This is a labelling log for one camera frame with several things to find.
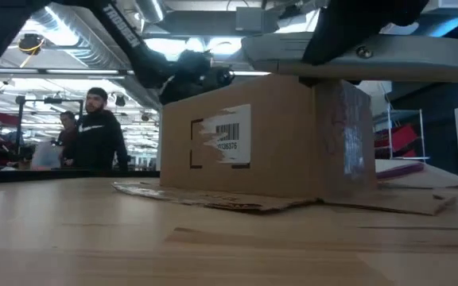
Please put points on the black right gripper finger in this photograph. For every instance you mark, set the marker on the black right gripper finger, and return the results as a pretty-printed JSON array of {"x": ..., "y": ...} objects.
[
  {"x": 324, "y": 81},
  {"x": 352, "y": 24}
]

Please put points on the grey box cutter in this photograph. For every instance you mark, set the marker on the grey box cutter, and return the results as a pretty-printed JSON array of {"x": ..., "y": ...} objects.
[{"x": 412, "y": 59}]

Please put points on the brown Sephora cardboard box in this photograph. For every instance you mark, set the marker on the brown Sephora cardboard box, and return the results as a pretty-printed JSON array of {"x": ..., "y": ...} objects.
[{"x": 284, "y": 159}]

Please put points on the purple-edged mesh zip pouch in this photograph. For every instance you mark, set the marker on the purple-edged mesh zip pouch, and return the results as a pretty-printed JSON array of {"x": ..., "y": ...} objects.
[{"x": 424, "y": 175}]

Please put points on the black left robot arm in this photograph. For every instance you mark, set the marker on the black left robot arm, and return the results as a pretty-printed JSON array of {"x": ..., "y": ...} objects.
[{"x": 125, "y": 35}]

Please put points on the grey ceiling unit box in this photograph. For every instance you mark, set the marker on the grey ceiling unit box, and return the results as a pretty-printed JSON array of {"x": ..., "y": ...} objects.
[{"x": 249, "y": 18}]

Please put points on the red storage bin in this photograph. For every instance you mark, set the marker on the red storage bin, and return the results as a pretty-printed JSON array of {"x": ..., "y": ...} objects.
[{"x": 402, "y": 137}]

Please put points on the long ceiling light bar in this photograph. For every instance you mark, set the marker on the long ceiling light bar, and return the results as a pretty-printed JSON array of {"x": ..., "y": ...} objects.
[{"x": 82, "y": 72}]

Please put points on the person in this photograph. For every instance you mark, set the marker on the person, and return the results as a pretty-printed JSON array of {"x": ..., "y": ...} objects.
[
  {"x": 68, "y": 131},
  {"x": 98, "y": 139}
]

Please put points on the black ceiling camera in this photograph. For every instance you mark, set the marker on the black ceiling camera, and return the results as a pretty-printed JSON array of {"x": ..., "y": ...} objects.
[{"x": 120, "y": 101}]

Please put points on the black table frame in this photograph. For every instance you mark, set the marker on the black table frame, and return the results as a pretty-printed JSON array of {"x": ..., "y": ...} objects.
[{"x": 54, "y": 175}]

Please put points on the black gantry frame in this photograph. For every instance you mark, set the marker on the black gantry frame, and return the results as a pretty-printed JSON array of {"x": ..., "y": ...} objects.
[{"x": 19, "y": 131}]

